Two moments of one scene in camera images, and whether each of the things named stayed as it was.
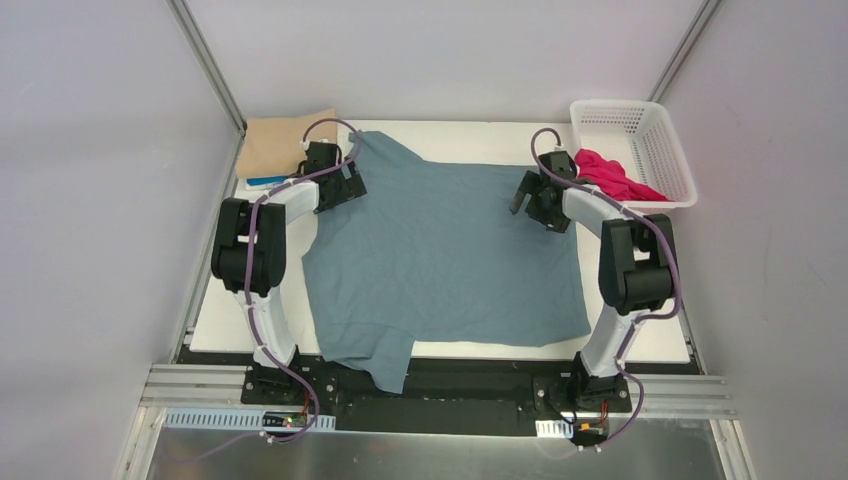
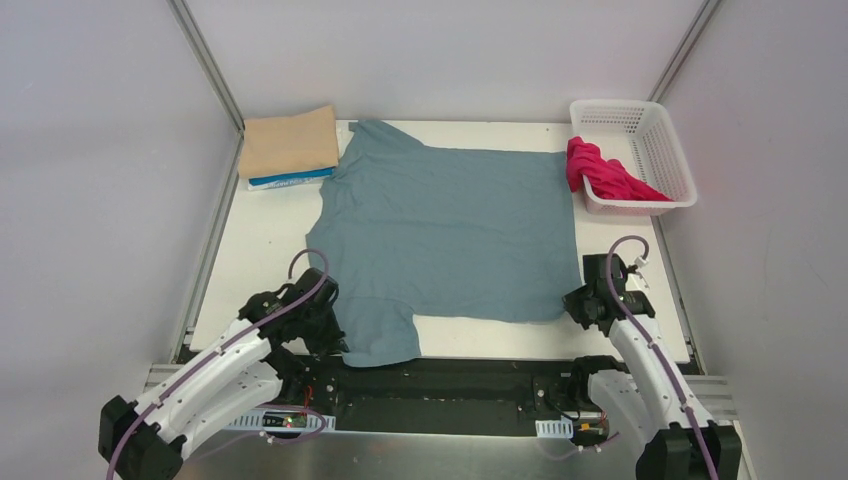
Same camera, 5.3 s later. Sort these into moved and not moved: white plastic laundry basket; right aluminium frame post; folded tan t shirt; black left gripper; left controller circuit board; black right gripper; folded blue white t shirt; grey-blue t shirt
Moved: grey-blue t shirt; black right gripper; black left gripper
Not moved: folded blue white t shirt; right aluminium frame post; folded tan t shirt; left controller circuit board; white plastic laundry basket
